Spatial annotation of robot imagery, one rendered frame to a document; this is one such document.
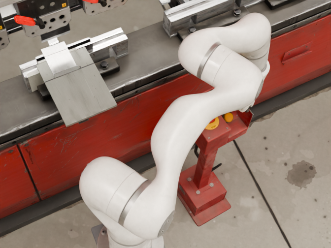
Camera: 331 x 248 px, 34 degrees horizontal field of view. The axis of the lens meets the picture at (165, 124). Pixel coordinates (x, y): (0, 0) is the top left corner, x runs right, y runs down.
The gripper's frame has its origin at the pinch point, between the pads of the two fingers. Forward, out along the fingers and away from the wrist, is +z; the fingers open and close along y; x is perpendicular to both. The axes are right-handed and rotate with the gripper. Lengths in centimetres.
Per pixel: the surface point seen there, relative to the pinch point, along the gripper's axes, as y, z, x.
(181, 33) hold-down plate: -34.7, -1.7, -1.5
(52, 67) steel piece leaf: -41, -13, -51
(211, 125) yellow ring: 0.4, 5.9, -10.4
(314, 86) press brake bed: -8, 85, 81
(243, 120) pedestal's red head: 3.6, 12.8, 4.0
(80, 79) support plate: -32, -13, -46
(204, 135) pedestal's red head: 2.4, 5.6, -14.9
